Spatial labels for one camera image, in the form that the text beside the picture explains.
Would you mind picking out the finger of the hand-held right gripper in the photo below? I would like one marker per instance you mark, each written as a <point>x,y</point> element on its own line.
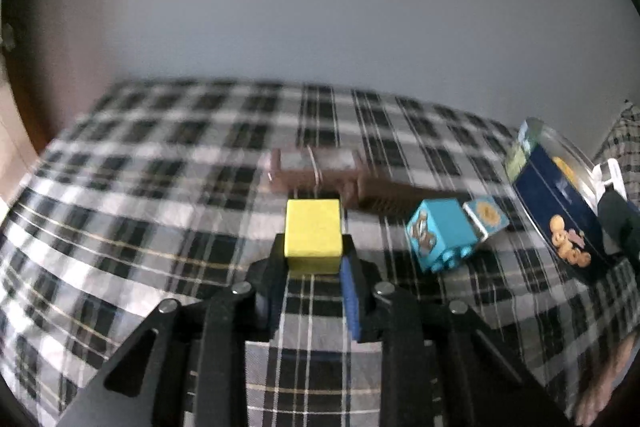
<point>617,217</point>

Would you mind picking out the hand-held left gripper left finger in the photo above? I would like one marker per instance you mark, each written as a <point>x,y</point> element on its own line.
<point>276,297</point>

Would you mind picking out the person's right forearm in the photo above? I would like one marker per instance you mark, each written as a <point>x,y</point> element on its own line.
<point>605,382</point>

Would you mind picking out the round blue cookie tin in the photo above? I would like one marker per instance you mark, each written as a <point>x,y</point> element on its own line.
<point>555,202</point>

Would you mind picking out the white picture toy block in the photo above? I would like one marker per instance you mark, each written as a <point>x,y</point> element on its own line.
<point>487,214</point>

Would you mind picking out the brown wooden block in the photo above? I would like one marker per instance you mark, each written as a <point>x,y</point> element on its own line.
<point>395,199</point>

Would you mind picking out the teal picture toy block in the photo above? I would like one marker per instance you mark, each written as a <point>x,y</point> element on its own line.
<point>440,232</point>

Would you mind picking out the small yellow cube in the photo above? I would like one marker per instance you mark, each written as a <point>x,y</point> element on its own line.
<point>312,227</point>

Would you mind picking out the plain white toy block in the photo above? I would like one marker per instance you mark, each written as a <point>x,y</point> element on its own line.
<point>611,177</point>

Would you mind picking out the plaid draped cloth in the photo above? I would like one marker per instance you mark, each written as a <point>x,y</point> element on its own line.
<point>622,132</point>

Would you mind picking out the plaid bed sheet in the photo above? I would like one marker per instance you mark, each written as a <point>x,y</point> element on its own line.
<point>150,207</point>

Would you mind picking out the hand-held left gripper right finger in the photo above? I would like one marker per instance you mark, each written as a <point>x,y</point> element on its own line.
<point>351,307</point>

